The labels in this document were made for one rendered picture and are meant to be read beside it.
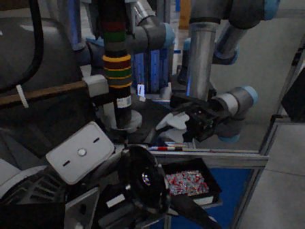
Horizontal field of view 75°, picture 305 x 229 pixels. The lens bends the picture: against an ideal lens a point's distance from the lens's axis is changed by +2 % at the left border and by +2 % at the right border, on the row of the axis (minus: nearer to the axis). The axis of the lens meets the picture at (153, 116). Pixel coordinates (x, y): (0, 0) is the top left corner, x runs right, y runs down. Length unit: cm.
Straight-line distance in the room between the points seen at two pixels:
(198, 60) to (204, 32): 8
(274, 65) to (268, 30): 38
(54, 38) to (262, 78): 229
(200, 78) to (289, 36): 188
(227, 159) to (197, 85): 43
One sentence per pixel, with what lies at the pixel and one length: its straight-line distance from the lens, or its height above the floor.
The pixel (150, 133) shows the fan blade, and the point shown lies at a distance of 47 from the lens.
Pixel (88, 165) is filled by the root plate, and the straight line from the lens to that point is 34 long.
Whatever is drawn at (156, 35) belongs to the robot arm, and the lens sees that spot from 62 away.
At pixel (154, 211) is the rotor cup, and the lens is 30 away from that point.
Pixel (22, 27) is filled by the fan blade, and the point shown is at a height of 142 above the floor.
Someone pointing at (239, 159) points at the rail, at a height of 84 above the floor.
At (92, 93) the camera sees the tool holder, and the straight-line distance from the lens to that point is 31.
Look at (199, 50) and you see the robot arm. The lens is 65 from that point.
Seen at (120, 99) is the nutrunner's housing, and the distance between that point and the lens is 33.
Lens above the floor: 147
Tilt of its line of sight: 33 degrees down
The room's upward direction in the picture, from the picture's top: straight up
